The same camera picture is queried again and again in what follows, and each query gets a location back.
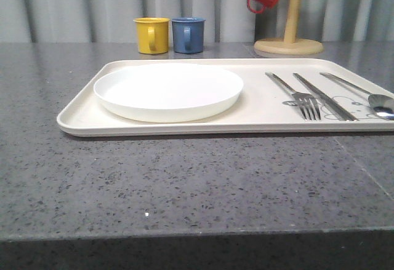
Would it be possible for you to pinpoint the silver metal fork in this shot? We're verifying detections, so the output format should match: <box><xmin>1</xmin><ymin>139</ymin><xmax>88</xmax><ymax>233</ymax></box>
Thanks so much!
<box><xmin>265</xmin><ymin>72</ymin><xmax>321</xmax><ymax>121</ymax></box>

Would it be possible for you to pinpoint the cream rectangular rabbit tray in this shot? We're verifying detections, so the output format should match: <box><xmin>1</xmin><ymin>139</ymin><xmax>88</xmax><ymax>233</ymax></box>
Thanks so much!
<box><xmin>57</xmin><ymin>58</ymin><xmax>393</xmax><ymax>137</ymax></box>

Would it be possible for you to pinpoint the wooden mug tree stand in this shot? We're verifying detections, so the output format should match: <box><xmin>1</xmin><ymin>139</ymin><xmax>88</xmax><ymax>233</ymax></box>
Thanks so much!
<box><xmin>254</xmin><ymin>0</ymin><xmax>324</xmax><ymax>55</ymax></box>

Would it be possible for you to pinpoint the silver metal spoon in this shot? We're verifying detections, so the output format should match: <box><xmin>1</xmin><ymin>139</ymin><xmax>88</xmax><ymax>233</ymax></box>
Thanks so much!
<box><xmin>320</xmin><ymin>73</ymin><xmax>393</xmax><ymax>121</ymax></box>

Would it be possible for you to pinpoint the yellow mug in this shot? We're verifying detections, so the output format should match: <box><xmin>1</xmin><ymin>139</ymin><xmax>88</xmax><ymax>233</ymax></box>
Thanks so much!
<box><xmin>134</xmin><ymin>17</ymin><xmax>170</xmax><ymax>55</ymax></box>

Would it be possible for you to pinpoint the white round plate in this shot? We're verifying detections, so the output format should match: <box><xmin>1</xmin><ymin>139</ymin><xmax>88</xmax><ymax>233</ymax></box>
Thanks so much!
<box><xmin>94</xmin><ymin>63</ymin><xmax>244</xmax><ymax>123</ymax></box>

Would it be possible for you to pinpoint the blue mug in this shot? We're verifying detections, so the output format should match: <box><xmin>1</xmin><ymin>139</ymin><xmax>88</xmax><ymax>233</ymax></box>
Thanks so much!
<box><xmin>171</xmin><ymin>17</ymin><xmax>205</xmax><ymax>54</ymax></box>

